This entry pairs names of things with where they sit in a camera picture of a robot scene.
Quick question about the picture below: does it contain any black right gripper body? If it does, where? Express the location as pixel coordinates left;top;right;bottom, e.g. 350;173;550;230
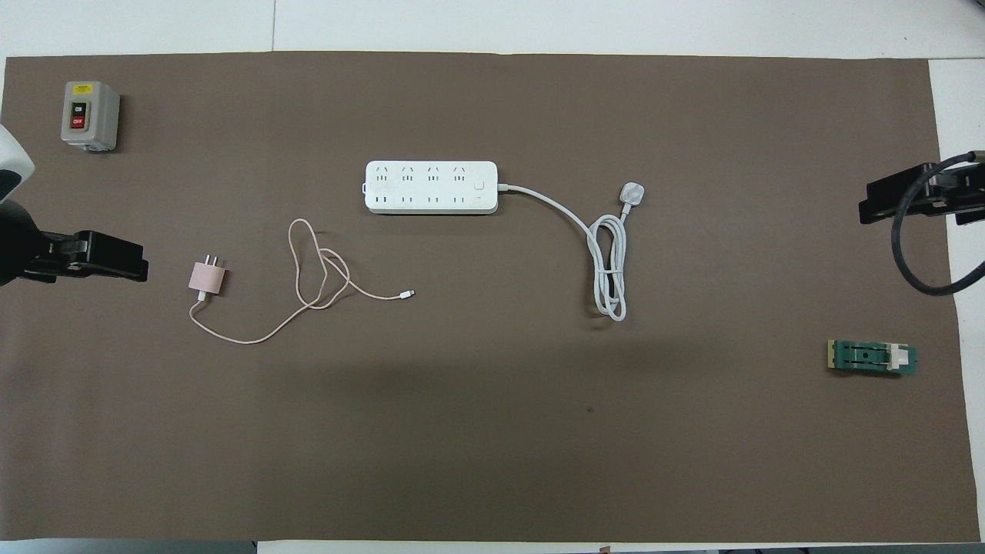
927;162;985;226

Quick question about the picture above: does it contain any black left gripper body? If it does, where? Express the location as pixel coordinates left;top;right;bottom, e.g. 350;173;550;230
0;200;50;287

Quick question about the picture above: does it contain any pink charger adapter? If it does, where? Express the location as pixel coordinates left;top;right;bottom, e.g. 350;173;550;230
188;254;229;302

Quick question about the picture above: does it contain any pink charging cable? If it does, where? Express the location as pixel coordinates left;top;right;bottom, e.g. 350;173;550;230
189;218;417;345

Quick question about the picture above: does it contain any brown table mat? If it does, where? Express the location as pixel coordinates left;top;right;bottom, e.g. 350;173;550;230
0;51;978;543

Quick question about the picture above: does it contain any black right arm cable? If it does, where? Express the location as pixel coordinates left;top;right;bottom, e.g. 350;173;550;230
890;151;985;298

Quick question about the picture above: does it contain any grey push-button switch box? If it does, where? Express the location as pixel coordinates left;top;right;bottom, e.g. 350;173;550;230
61;81;121;152

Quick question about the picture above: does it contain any green knife switch yellow base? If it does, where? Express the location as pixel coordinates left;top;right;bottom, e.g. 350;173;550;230
827;339;919;379

